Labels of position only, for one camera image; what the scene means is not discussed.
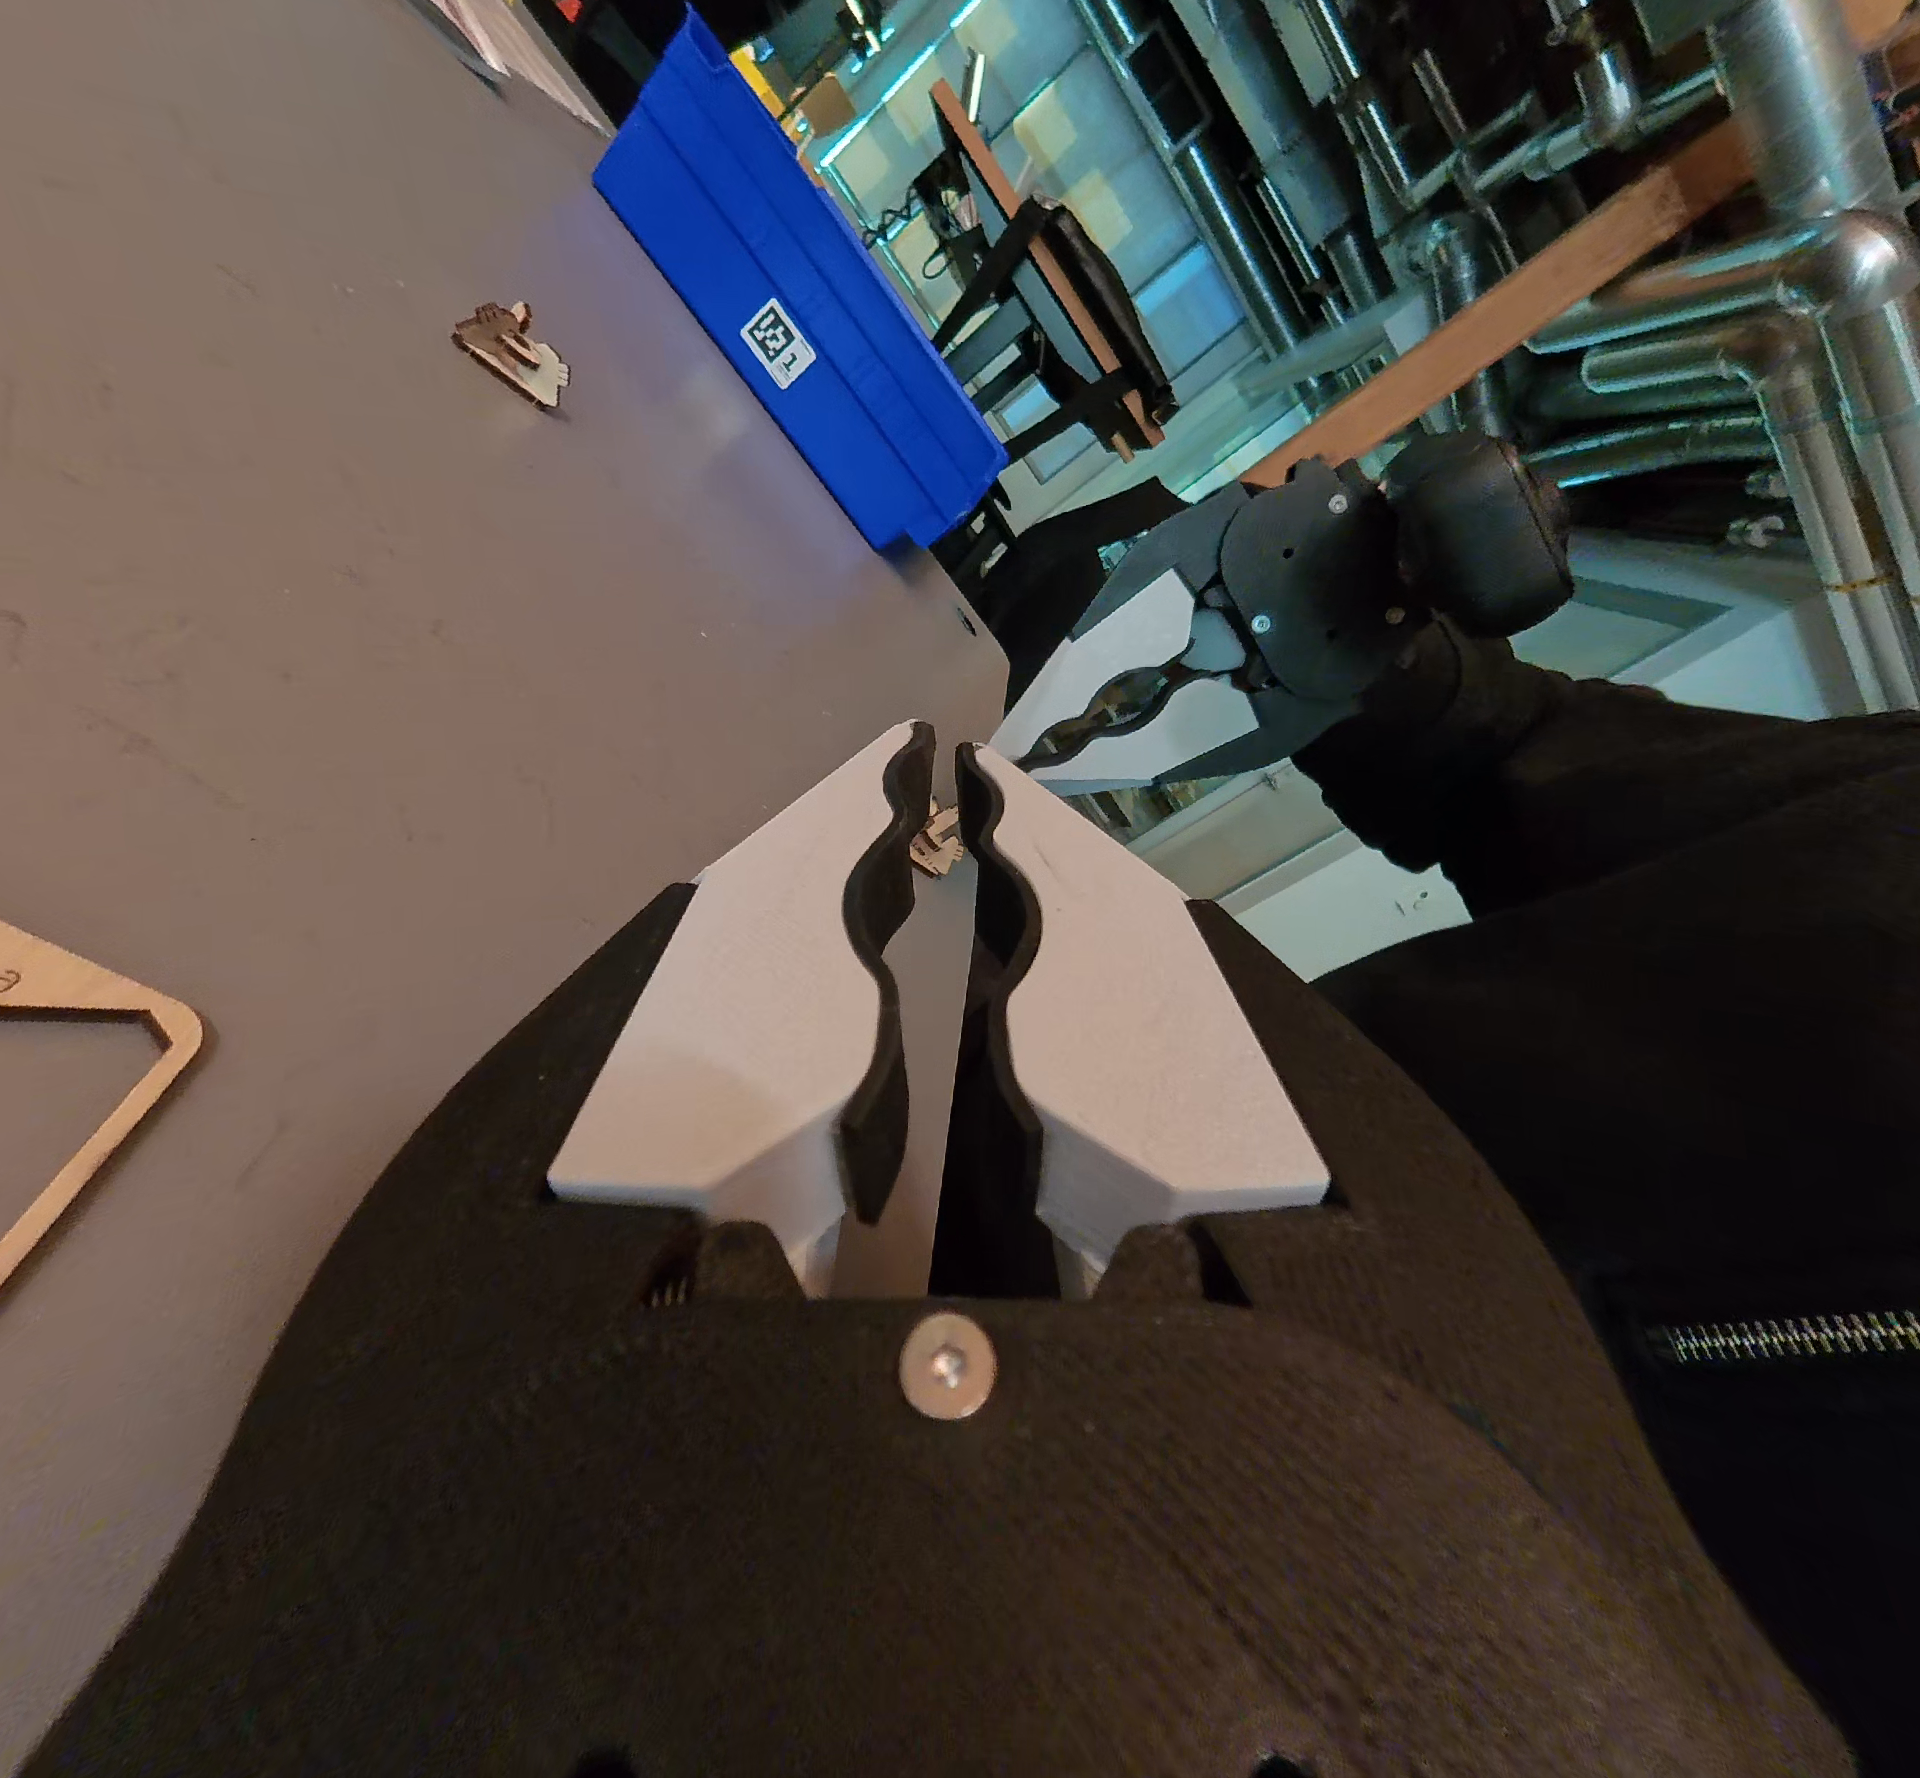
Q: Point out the black desk with wooden top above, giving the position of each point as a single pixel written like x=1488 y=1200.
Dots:
x=1072 y=294

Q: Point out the wooden model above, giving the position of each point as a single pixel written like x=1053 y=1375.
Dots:
x=513 y=350

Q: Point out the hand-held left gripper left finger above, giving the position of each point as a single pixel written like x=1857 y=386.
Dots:
x=704 y=1058

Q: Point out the silver ventilation duct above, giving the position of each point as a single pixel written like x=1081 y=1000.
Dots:
x=1823 y=249

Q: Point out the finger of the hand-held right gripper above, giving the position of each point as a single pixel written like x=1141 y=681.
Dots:
x=1100 y=653
x=1200 y=743

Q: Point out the small wooden model part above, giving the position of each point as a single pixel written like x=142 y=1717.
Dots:
x=939 y=847

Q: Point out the wooden part sheet frame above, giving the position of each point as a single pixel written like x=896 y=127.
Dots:
x=103 y=1073

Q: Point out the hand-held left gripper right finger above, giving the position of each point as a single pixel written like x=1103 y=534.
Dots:
x=1155 y=1058

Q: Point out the person's black jacket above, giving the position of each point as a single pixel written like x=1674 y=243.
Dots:
x=1681 y=1133

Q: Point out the blue plastic bin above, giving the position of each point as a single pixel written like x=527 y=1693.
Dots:
x=779 y=310

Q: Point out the wooden beam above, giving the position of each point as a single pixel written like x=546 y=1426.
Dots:
x=1559 y=279

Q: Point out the person's right forearm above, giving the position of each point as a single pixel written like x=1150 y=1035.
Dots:
x=1573 y=774

